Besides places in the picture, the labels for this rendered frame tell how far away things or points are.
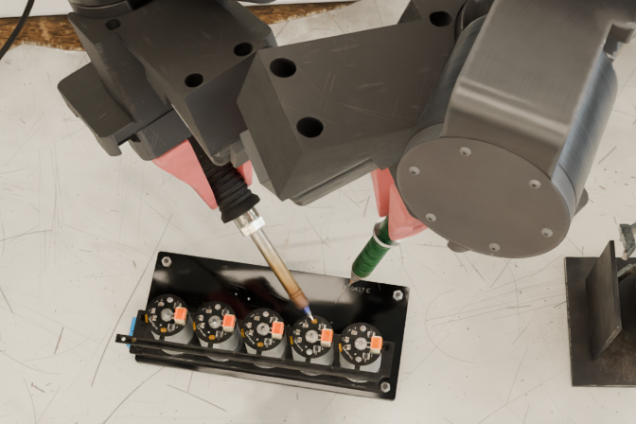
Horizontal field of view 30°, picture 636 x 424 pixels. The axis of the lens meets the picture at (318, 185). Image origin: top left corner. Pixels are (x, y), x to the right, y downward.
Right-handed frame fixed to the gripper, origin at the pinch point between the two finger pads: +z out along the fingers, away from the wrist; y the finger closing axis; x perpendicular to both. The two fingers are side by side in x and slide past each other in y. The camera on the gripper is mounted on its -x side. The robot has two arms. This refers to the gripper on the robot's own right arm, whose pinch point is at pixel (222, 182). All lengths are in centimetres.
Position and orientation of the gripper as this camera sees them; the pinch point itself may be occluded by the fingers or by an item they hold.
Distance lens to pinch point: 66.6
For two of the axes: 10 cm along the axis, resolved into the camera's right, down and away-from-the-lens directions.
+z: 2.8, 6.9, 6.7
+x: -5.2, -4.8, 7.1
